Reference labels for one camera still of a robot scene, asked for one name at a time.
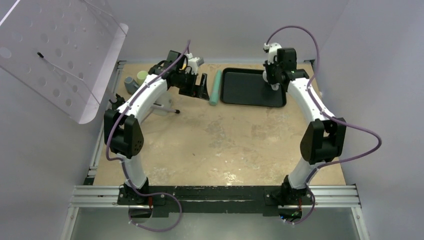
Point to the small camera tripod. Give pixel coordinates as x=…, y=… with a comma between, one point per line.
x=120, y=100

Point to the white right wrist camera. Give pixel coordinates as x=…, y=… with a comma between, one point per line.
x=272, y=51

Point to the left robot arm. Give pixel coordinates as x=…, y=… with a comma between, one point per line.
x=122, y=125

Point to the clear perforated acrylic panel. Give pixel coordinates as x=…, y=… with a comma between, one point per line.
x=65, y=50

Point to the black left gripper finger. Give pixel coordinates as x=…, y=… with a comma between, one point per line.
x=204, y=89
x=198, y=88

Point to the yellow mug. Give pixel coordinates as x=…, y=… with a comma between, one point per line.
x=183, y=67

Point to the grey-blue mug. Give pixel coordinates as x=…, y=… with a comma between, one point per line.
x=274, y=87

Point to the black plastic tray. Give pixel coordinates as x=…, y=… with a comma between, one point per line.
x=243, y=86

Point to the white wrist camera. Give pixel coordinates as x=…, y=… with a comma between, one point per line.
x=272, y=51
x=193, y=64

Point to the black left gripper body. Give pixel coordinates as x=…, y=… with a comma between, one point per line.
x=186, y=84

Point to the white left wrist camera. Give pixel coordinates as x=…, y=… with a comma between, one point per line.
x=193, y=64

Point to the dark teal hexagonal mug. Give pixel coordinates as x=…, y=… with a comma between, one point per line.
x=131, y=85

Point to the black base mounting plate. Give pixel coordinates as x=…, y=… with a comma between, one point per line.
x=266, y=200

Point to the aluminium frame rail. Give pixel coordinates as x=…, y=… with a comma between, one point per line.
x=312, y=213

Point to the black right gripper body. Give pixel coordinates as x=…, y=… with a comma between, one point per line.
x=271, y=70

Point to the light green mug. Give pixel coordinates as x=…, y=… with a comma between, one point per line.
x=141, y=77

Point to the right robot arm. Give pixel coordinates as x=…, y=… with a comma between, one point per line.
x=323, y=139

